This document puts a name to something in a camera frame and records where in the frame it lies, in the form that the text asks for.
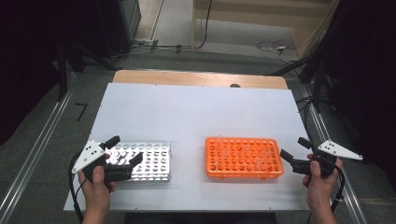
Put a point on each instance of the person's left hand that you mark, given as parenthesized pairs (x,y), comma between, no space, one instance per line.
(96,193)

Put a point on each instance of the silver metal test tube rack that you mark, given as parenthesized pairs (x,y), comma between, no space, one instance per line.
(155,161)

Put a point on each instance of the wooden table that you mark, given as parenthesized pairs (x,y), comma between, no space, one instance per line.
(186,77)

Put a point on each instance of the dark curtain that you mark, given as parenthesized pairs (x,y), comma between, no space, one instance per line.
(28,46)
(364,71)

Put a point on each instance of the white board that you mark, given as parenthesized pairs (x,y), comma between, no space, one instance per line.
(193,115)

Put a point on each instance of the dark cabinet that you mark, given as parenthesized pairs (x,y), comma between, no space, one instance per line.
(120,25)

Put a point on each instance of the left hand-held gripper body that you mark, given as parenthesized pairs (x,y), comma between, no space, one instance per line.
(90,154)

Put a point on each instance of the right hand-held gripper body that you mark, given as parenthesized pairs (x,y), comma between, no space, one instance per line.
(336,151)

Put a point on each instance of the light wooden shelf unit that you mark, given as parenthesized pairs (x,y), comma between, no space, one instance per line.
(249,12)

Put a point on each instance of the person's right hand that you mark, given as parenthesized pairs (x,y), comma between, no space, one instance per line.
(319,189)

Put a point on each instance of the orange plastic test tube rack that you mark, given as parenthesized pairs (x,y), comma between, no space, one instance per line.
(243,158)

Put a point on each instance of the metal floor rail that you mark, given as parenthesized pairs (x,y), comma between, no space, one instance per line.
(34,149)
(339,161)

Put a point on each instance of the clear test tube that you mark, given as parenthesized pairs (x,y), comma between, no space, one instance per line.
(220,138)
(228,152)

